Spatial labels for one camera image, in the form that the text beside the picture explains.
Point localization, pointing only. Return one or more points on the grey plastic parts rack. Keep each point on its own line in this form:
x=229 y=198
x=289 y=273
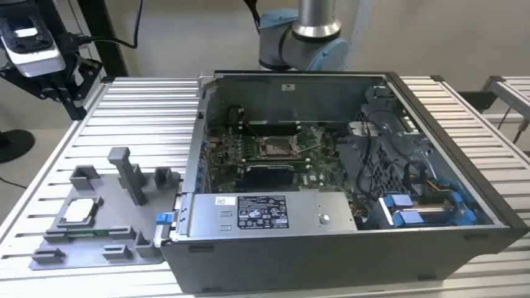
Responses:
x=111 y=248

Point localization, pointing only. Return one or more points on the black round stand base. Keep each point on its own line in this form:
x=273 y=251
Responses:
x=14 y=146

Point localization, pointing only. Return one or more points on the blue case latch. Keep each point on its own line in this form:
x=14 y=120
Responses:
x=163 y=218

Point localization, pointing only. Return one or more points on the blue disk carrier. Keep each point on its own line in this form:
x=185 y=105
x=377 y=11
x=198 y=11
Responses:
x=400 y=200
x=408 y=218

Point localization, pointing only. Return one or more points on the green motherboard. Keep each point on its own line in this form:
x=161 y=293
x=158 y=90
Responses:
x=323 y=174

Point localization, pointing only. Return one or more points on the CPU socket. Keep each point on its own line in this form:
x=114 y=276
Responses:
x=273 y=148

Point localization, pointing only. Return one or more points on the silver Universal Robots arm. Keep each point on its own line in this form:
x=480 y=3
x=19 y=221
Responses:
x=314 y=18

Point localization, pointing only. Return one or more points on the open black PC case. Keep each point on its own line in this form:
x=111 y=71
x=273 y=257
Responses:
x=290 y=264

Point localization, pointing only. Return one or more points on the green RAM stick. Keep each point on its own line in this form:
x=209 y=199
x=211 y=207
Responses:
x=99 y=232

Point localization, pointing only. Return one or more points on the silver power supply with label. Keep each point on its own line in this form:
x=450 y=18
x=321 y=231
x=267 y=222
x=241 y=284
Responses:
x=207 y=217

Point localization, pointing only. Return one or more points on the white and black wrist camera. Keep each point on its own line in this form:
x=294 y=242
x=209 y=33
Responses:
x=32 y=56

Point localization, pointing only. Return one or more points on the black frame post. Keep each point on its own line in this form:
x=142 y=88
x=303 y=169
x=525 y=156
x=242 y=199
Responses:
x=106 y=28

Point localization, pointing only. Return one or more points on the neighbouring metal slat table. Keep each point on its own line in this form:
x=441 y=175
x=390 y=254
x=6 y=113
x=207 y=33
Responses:
x=509 y=93

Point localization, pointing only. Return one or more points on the perforated metal drive cage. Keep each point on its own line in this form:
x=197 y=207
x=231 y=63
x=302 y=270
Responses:
x=385 y=161

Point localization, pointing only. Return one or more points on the thin metal locking lever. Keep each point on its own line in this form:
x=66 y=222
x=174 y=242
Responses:
x=253 y=129

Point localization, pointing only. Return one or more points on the silver CPU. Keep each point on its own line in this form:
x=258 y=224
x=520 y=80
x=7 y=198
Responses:
x=80 y=211

